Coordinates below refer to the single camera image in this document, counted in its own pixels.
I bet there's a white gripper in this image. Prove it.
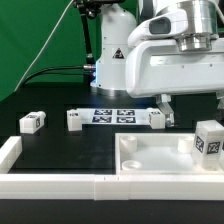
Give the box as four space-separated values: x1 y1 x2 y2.
126 38 224 127

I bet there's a white square tabletop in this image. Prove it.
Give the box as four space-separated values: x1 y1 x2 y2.
115 133 224 175

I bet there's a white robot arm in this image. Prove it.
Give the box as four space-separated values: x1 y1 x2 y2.
91 0 224 126

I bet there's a white fiducial marker sheet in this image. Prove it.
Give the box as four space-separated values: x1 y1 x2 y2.
68 107 150 126

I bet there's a white U-shaped fence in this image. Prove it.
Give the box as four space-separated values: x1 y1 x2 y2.
0 136 224 200

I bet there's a black cable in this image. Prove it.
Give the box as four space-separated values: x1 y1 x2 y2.
20 65 98 87

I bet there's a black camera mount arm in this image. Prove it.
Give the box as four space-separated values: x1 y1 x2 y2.
73 0 101 72

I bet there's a white cable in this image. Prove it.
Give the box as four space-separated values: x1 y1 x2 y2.
13 0 75 93

